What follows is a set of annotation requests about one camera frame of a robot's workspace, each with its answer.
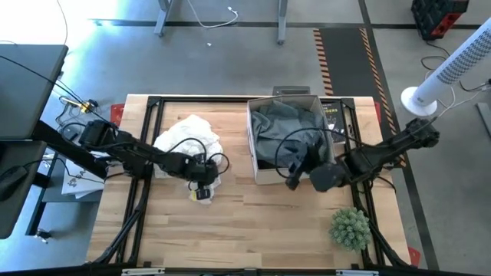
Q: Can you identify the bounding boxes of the dark grey metal plate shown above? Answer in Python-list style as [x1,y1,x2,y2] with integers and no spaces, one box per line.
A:
[272,86,311,96]

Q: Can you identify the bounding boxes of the black red crate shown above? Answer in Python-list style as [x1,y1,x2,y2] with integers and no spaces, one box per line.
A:
[410,0,470,41]

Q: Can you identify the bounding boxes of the black paperback book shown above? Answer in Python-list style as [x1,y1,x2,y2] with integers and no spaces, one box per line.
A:
[320,100,349,146]

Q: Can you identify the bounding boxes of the silver bracket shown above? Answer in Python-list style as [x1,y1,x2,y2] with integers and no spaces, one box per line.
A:
[121,268,166,276]
[335,269,380,276]

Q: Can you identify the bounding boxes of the black desk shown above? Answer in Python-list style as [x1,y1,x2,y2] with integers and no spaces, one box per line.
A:
[0,140,49,239]

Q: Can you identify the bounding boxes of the grey desk leg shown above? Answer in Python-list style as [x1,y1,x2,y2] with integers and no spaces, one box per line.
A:
[276,0,289,45]
[153,0,174,38]

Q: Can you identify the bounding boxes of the green artificial plant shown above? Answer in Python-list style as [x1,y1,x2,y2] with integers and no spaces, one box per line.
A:
[328,207,372,253]

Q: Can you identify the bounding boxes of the black yellow striped mat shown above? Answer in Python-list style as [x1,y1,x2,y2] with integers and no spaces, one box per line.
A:
[312,27,407,169]

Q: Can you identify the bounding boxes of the white cable with plug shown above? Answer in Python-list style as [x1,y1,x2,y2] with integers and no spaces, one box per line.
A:
[186,0,239,30]

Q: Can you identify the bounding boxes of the dark grey garment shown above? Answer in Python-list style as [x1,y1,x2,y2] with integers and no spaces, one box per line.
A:
[251,100,331,169]

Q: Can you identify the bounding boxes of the black desk beam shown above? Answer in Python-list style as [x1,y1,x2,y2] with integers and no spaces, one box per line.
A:
[32,120,108,179]

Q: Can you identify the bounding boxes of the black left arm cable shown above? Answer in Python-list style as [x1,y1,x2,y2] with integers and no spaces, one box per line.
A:
[166,136,231,177]

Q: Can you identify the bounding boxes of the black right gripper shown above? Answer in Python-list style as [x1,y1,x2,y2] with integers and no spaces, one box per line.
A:
[285,141,348,193]

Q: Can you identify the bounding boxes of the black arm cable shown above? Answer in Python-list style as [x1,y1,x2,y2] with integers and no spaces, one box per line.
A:
[166,136,231,177]
[275,127,361,179]

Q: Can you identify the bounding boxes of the white printed papers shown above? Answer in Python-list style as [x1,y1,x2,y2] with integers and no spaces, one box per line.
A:
[61,157,107,200]

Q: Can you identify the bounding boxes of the white tower fan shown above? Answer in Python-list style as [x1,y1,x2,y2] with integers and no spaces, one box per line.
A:
[400,17,491,118]

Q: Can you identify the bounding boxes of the cardboard box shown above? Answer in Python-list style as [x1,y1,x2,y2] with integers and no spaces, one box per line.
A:
[246,94,335,186]

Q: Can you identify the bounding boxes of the black floor cable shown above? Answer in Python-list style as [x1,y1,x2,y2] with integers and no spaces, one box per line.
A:
[420,40,452,81]

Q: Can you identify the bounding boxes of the black computer mouse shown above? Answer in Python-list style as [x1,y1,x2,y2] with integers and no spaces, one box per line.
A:
[0,165,28,202]

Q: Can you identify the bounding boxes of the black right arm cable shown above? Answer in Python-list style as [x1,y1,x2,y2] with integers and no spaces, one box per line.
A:
[275,127,361,179]

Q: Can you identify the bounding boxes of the small metal caster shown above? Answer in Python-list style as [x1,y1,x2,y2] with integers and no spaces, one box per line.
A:
[34,228,51,245]

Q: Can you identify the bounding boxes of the black aluminium frame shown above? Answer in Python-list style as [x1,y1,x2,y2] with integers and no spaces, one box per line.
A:
[90,94,414,269]

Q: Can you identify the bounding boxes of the white garment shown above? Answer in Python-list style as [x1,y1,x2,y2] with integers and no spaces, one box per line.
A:
[152,113,226,204]

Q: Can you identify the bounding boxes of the yellow clamp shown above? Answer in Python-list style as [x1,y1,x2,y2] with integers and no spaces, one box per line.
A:
[60,97,100,115]

